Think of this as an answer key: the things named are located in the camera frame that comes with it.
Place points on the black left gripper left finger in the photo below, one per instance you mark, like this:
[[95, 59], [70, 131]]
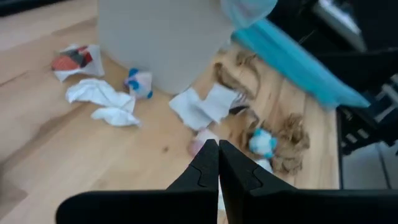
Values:
[[186, 205]]

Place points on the dark printed snack wrapper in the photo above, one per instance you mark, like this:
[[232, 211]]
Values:
[[238, 104]]

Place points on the white plastic trash bin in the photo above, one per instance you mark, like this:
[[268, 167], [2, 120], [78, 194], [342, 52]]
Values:
[[161, 40]]

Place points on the brown paper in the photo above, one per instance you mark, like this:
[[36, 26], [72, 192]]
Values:
[[292, 140], [230, 79]]

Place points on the white tissue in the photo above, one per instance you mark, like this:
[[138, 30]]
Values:
[[264, 165], [102, 96]]

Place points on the red and white wrapper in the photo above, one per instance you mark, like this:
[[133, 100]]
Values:
[[77, 60]]

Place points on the grey laptop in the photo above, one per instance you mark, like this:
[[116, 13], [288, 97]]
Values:
[[339, 18]]

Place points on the torn white paper sheet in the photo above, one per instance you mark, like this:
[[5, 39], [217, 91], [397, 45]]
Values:
[[199, 109]]

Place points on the white blue pink paper ball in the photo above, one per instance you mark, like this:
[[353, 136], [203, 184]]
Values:
[[140, 84]]

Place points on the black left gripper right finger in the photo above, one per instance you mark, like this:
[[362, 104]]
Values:
[[280, 205]]

